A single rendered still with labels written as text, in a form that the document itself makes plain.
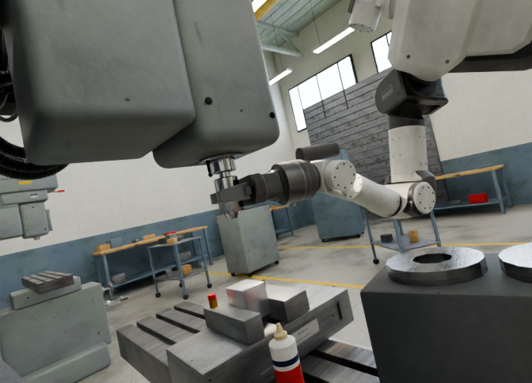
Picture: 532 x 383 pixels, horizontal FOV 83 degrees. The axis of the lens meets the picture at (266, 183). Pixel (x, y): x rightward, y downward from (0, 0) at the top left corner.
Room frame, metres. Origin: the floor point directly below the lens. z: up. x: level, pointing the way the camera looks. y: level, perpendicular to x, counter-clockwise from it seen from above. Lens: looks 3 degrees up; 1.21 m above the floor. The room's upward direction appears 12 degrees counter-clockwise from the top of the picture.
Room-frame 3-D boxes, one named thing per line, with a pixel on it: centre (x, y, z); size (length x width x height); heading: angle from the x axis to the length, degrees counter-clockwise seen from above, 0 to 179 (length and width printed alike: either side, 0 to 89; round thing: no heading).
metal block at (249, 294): (0.59, 0.08, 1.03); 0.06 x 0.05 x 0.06; 39
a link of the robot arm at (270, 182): (0.62, -0.01, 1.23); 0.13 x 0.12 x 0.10; 24
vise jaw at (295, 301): (0.62, 0.04, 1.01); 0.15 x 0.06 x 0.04; 39
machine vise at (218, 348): (0.61, 0.06, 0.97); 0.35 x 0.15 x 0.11; 129
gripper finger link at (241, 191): (0.55, 0.06, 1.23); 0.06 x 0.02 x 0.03; 114
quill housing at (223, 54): (0.58, 0.08, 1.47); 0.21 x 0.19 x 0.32; 42
